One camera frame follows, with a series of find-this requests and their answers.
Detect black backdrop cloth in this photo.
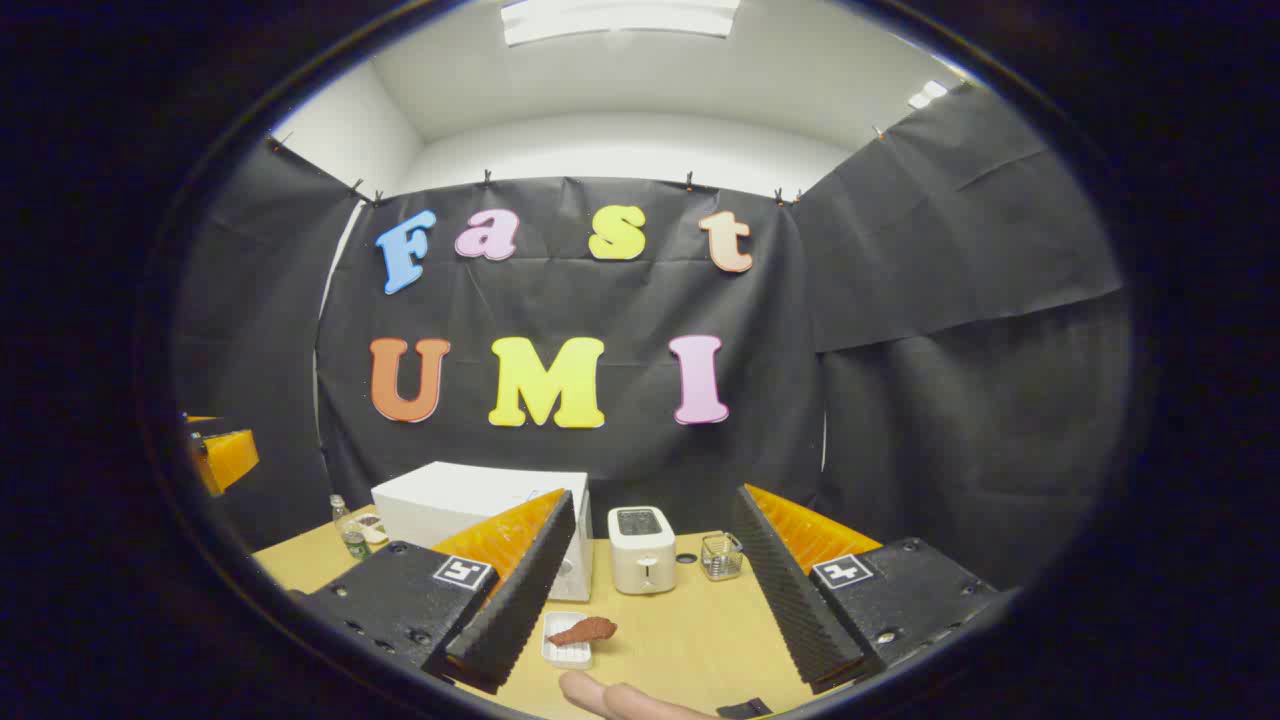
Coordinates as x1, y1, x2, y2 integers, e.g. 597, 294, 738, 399
170, 85, 1131, 591

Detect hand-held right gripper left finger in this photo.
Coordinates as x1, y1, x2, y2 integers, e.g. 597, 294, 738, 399
298, 489, 578, 694

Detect small clear utensil holder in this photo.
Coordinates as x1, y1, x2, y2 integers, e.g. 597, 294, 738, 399
700, 532, 745, 582

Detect white microwave oven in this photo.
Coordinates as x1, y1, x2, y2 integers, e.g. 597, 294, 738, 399
372, 462, 593, 603

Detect clear plastic water bottle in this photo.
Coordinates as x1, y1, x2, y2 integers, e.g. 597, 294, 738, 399
331, 494, 371, 561

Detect white rectangular dish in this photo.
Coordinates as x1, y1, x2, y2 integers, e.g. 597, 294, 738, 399
541, 611, 594, 669

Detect brown meat piece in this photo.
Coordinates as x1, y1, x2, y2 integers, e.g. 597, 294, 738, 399
547, 617, 618, 647

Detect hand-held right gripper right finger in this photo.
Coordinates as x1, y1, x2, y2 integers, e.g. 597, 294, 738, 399
733, 485, 1001, 694

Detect white toaster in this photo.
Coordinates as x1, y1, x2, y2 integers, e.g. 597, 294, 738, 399
608, 506, 677, 596

